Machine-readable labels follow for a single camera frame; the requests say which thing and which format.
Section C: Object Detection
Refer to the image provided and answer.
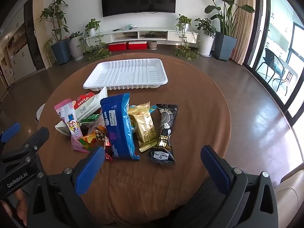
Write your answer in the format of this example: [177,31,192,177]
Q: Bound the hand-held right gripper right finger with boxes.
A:
[200,145,279,228]

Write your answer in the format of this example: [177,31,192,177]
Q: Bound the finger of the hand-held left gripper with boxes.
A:
[0,123,21,145]
[0,127,50,164]

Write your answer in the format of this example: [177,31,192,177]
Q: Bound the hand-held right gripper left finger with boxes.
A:
[25,146,106,228]

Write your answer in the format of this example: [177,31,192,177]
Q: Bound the orange snack packet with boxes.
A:
[82,134,98,151]

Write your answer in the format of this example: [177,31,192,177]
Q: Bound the white snack packet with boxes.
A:
[55,121,72,137]

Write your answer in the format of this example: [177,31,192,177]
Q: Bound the red brown foil snack packet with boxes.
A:
[95,126,113,163]

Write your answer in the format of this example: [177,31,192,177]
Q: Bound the pink cartoon snack packet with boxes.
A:
[54,98,91,152]

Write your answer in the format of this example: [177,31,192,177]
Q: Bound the blue cake packet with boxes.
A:
[100,93,140,161]

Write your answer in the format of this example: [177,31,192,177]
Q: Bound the pale snack packet red band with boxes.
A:
[75,87,108,121]

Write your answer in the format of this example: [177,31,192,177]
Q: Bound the gold foil snack packet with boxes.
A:
[128,102,158,153]

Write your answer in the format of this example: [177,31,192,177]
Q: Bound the black snack packet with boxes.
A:
[149,104,178,165]

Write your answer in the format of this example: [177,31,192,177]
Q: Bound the white plastic tray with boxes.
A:
[83,58,169,91]

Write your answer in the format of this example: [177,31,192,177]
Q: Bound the person's left hand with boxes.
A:
[0,189,28,225]

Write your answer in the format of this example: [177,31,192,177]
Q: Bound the white round appliance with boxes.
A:
[36,103,47,124]

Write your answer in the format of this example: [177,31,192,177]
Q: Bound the grey fabric chair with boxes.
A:
[183,178,238,228]

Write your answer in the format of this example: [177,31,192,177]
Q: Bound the beige chair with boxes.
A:
[273,164,304,228]

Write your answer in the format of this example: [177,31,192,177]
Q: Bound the tall tree plant blue pot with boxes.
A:
[39,0,72,65]

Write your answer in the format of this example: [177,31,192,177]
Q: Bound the dark tall cabinet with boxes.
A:
[24,0,46,71]

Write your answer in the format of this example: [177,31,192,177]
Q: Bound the plant in white ribbed pot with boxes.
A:
[69,31,85,61]

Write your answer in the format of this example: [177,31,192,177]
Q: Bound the broad-leaf plant blue pot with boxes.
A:
[193,0,256,62]

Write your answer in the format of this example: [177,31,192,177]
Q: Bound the red storage box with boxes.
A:
[128,41,148,50]
[109,42,127,51]

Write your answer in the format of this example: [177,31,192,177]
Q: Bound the trailing pothos plant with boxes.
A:
[82,18,112,61]
[174,14,200,61]

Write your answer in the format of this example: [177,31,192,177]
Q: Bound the bushy plant smooth white pot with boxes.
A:
[195,18,215,57]

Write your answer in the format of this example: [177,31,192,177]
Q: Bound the outdoor table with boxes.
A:
[280,57,298,86]

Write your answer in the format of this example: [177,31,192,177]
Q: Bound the black outdoor chair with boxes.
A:
[264,48,285,92]

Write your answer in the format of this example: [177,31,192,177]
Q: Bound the beige curtain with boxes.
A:
[229,0,260,66]

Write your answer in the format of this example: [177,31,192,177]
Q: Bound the white television console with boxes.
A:
[104,27,199,44]

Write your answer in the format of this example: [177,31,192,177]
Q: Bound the glass sliding door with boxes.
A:
[245,0,304,124]

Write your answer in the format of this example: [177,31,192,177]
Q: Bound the wooden wall cabinet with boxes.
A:
[0,24,36,87]

